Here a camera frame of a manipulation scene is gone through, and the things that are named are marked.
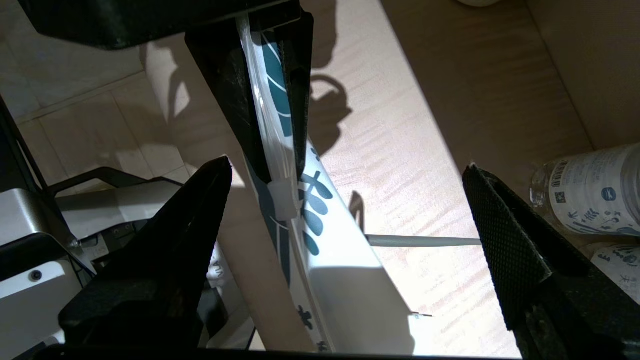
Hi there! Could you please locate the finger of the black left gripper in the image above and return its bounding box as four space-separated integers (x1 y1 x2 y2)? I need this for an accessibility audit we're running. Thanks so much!
250 5 315 178

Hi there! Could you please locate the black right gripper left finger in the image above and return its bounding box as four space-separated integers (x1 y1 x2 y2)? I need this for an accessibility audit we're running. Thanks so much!
59 156 234 347

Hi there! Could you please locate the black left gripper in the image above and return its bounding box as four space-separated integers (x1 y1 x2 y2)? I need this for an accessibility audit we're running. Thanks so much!
17 0 301 183

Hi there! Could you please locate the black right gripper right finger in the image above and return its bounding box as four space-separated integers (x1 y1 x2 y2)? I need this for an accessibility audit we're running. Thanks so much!
462 164 640 360

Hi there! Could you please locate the blue patterned plastic bag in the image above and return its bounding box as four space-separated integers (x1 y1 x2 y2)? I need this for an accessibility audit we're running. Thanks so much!
235 15 416 353

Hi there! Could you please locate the clear water bottle black cap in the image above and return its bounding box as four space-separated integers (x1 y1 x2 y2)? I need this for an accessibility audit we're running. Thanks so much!
530 144 640 237
590 244 640 307

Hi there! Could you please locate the white robot torso base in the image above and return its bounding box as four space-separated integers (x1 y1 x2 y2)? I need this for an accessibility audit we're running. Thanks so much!
0 95 256 353

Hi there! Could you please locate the white toothbrush with dark head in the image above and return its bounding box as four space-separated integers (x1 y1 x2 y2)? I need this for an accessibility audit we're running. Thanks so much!
365 234 483 248

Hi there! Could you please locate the beige wooden shelf cabinet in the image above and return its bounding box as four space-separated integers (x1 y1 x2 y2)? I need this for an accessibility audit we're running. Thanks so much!
140 0 640 360

